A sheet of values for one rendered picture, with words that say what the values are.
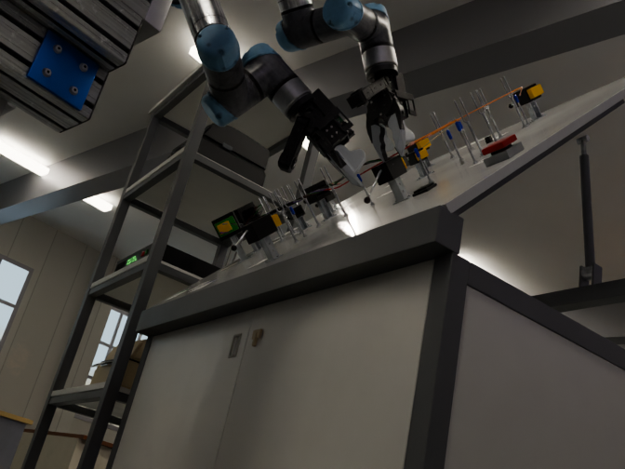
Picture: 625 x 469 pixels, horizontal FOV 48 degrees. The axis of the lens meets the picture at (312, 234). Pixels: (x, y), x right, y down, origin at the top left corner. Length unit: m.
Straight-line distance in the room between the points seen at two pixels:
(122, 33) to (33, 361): 7.11
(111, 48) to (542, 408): 0.88
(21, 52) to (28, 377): 7.11
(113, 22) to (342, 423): 0.72
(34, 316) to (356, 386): 7.09
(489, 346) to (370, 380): 0.19
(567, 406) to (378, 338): 0.34
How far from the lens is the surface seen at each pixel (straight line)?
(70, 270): 8.35
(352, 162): 1.40
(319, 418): 1.23
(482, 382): 1.11
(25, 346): 8.07
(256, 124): 2.84
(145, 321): 2.02
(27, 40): 1.10
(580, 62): 4.17
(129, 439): 1.94
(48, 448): 5.95
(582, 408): 1.31
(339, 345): 1.24
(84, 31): 1.10
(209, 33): 1.34
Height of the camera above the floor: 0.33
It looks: 24 degrees up
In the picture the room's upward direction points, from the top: 13 degrees clockwise
